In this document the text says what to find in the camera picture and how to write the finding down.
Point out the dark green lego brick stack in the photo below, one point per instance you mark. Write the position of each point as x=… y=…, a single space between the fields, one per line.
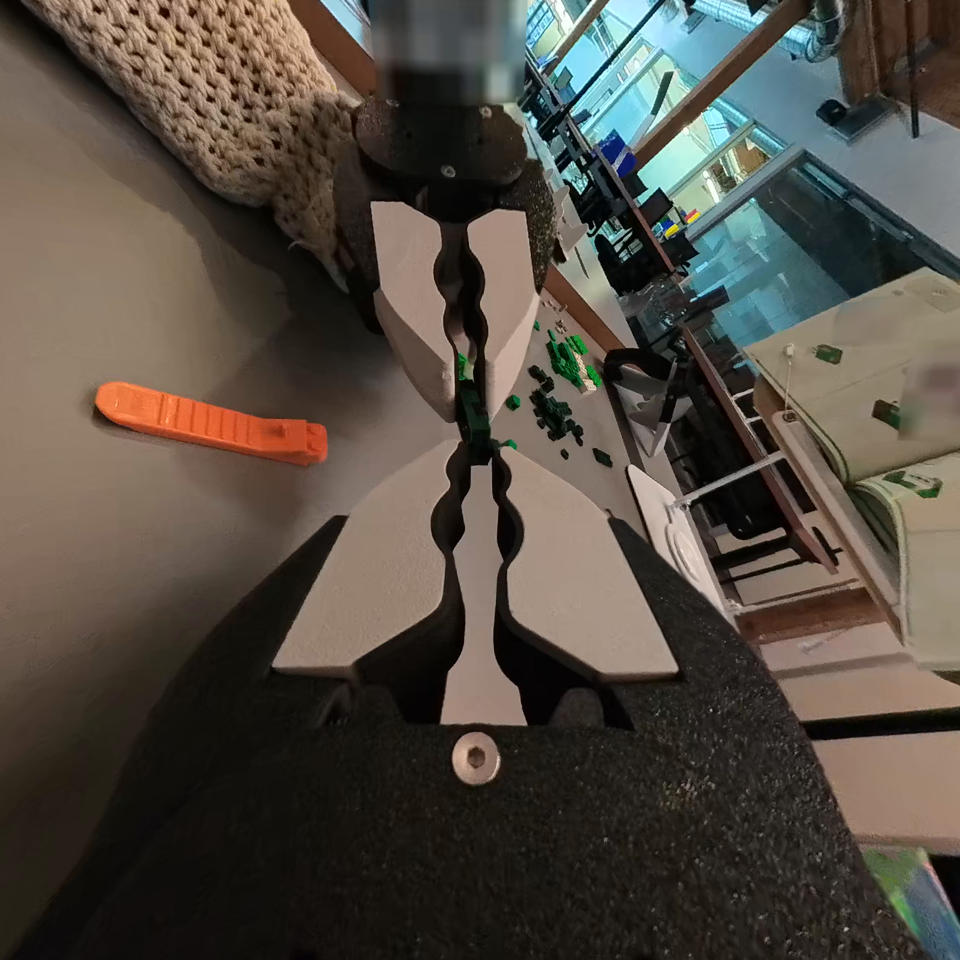
x=473 y=428

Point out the person's left forearm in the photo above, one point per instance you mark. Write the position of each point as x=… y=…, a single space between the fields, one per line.
x=195 y=90

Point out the green lego box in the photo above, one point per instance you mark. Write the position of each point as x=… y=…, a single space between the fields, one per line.
x=930 y=893

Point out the orange brick separator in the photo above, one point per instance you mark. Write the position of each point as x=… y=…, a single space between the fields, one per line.
x=210 y=423

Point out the pile of bright green lego pieces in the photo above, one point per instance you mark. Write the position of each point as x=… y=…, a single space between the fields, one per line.
x=570 y=360

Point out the lego instruction booklet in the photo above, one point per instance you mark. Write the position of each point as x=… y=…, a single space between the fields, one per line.
x=885 y=435

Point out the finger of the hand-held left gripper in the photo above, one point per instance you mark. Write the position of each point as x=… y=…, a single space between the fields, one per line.
x=510 y=300
x=413 y=300

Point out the white round-cornered base plate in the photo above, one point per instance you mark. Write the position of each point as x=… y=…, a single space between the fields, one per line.
x=683 y=518

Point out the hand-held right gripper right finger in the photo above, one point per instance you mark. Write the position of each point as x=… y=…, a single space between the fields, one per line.
x=585 y=585

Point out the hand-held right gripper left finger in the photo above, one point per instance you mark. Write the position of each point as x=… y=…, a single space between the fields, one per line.
x=375 y=578

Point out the scattered dark green lego pieces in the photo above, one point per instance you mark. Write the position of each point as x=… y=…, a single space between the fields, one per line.
x=555 y=420

